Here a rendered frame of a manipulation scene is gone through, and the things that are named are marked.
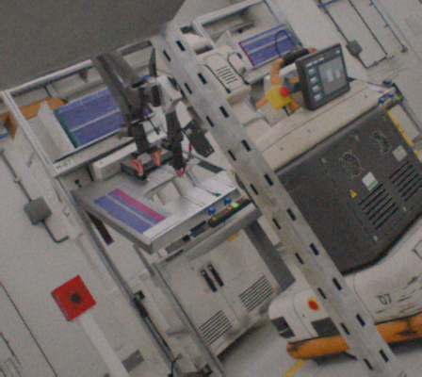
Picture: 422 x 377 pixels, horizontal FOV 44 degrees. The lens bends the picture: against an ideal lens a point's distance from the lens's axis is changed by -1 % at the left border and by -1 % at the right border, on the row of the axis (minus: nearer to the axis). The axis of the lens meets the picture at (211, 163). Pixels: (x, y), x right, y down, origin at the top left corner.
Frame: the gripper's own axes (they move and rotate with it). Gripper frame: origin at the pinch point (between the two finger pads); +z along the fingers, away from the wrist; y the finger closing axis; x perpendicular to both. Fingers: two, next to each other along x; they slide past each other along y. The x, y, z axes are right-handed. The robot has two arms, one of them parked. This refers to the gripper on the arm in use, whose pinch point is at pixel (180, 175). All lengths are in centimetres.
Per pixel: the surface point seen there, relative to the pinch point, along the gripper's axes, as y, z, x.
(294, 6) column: -303, 1, -164
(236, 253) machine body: -8, 43, 32
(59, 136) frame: 39, -24, -55
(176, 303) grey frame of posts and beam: 51, 21, 53
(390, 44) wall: -483, 94, -147
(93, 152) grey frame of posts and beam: 26, -11, -44
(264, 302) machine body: -5, 65, 53
